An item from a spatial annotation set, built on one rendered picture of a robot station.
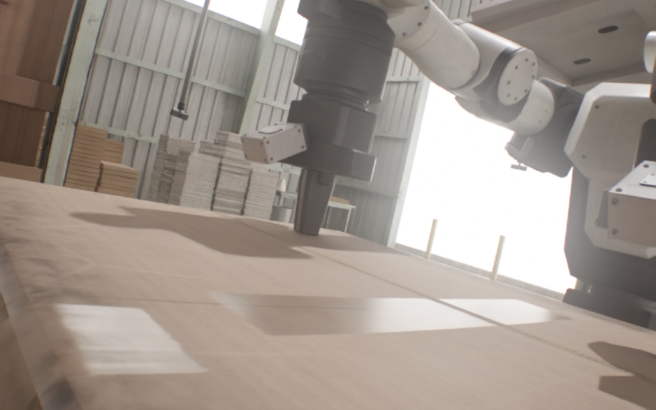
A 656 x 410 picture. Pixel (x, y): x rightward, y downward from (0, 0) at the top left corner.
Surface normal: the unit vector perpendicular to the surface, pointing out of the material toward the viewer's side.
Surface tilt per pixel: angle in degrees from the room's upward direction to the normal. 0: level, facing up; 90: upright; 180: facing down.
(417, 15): 83
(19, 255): 11
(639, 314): 81
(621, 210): 120
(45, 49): 90
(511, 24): 90
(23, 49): 90
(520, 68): 111
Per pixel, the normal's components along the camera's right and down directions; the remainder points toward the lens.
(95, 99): 0.61, 0.14
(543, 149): 0.16, 0.38
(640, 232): -0.77, 0.34
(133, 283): 0.22, -0.98
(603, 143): -0.71, -0.32
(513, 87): 0.58, 0.50
